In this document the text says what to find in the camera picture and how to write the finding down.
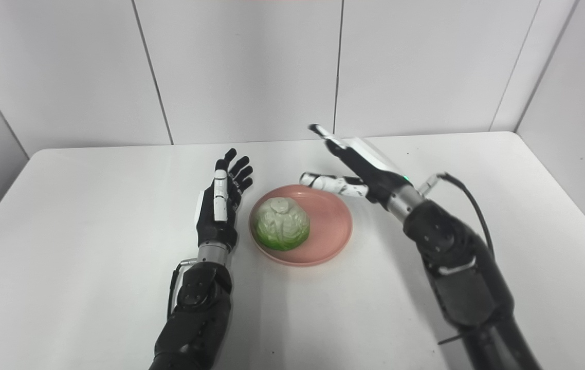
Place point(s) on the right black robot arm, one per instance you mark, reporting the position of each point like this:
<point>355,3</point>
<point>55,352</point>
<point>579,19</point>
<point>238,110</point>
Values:
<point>457,272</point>

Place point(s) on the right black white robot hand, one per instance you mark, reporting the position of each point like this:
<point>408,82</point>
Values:
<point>364,172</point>

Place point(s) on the pink plate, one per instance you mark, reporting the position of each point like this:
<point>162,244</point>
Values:
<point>323,231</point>

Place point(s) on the green white cabbage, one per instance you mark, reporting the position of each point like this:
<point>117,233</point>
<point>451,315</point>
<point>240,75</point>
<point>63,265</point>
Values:
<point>281,224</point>

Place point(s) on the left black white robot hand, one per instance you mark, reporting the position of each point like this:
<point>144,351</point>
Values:
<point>218,216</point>

